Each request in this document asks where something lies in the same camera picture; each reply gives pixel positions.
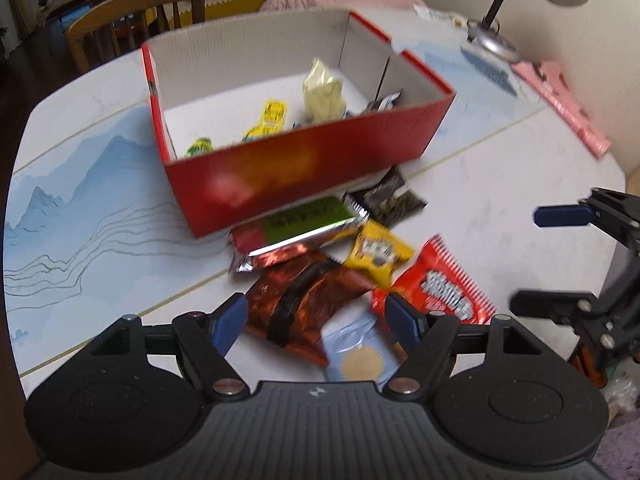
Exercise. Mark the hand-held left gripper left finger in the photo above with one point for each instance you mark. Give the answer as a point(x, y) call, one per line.
point(229, 322)

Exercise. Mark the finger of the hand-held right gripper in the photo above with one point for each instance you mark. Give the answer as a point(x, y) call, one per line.
point(550, 302)
point(560, 215)

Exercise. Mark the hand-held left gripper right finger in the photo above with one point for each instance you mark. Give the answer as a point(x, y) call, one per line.
point(404, 325)

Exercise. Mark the red snack packet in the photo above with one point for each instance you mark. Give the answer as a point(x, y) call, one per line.
point(445, 290)

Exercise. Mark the light blue snack packet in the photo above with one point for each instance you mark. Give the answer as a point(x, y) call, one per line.
point(357, 355)

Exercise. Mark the small yellow cookie packet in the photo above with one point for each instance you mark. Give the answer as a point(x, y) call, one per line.
point(377, 255)

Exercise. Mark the brown foil snack packet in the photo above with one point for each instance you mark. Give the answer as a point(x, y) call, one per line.
point(305, 295)

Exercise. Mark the green red snack bar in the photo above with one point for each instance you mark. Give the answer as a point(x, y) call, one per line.
point(300, 220)

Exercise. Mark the red cardboard box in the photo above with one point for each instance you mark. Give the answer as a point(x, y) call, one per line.
point(310, 165)

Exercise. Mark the green yellow candy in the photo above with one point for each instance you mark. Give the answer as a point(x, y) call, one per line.
point(200, 147)

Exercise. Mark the long yellow snack packet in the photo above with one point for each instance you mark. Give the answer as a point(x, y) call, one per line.
point(270, 120)

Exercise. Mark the silver black snack packet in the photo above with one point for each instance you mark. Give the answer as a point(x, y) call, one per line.
point(385, 101)

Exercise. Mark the cream snack packet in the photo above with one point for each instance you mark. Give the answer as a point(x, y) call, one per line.
point(322, 92)

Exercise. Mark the clear plastic bag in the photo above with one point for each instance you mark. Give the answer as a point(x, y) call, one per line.
point(622, 385)

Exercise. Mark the pink plastic bag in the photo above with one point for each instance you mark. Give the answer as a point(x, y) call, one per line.
point(565, 105)

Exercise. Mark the blue mountain print table mat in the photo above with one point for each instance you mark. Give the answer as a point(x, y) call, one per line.
point(90, 195)

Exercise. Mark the wooden chair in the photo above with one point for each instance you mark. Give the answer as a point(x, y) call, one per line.
point(135, 5)

